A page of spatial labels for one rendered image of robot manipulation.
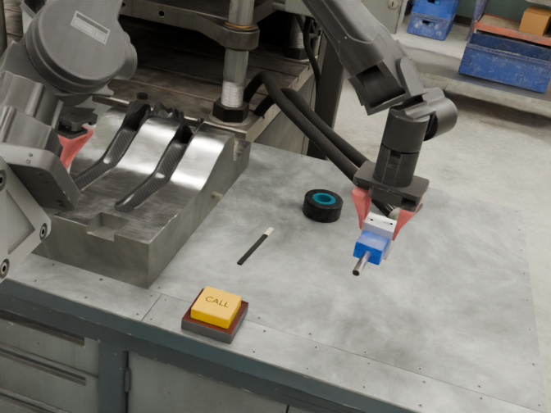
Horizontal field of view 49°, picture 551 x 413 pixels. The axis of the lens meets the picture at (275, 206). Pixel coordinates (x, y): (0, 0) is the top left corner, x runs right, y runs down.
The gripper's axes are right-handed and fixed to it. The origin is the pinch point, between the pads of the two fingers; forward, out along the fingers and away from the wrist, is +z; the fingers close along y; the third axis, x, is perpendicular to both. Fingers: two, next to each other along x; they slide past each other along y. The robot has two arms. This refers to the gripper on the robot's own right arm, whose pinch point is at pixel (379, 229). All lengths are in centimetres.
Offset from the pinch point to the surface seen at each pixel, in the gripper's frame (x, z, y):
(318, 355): 15.6, 14.7, 1.5
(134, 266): 17.5, 10.8, 33.0
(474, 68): -356, 68, 18
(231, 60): -54, 0, 56
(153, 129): -11, 2, 49
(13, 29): -73, 17, 149
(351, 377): 17.1, 14.7, -4.2
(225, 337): 21.0, 13.4, 14.4
